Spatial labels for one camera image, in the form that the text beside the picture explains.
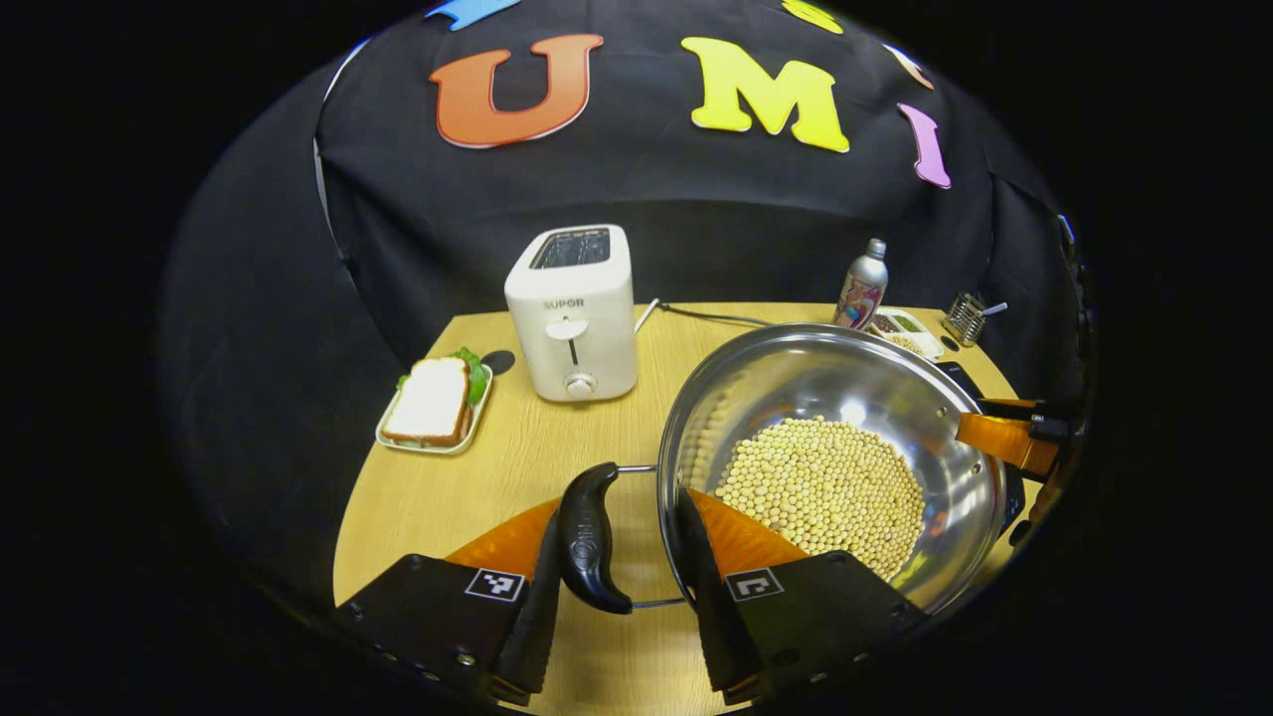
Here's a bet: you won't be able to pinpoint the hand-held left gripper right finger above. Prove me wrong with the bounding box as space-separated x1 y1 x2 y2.
676 485 931 707

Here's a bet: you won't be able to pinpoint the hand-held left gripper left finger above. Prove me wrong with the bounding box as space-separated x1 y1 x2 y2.
331 497 564 709

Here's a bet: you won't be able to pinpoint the black induction cooktop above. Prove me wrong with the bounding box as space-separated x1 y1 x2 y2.
933 360 1027 548

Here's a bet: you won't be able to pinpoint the stainless steel pot black handles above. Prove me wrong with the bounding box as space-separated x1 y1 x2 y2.
555 322 1007 616

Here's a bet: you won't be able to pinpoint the white divided seasoning tray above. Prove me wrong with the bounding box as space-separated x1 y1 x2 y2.
867 306 944 360

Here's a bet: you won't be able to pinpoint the pile of soybeans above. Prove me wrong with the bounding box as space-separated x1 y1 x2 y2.
714 416 926 583

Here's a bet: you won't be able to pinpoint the white rectangular sandwich tray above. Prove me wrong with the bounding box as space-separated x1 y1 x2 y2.
375 363 495 456

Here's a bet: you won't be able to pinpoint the silver bottle with colourful label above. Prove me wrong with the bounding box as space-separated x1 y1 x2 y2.
832 238 889 331

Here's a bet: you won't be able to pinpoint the sandwich with lettuce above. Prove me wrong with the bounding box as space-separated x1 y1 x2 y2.
382 346 490 448

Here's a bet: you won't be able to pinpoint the white toaster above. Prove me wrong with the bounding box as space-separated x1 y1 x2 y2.
503 224 639 403

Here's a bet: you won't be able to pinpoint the black backdrop cloth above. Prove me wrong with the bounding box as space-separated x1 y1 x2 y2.
159 0 1095 598

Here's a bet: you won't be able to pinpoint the wire mesh utensil holder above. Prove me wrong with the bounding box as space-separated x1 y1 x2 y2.
941 291 988 347

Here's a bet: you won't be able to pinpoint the black power cable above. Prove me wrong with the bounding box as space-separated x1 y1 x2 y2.
656 301 772 327

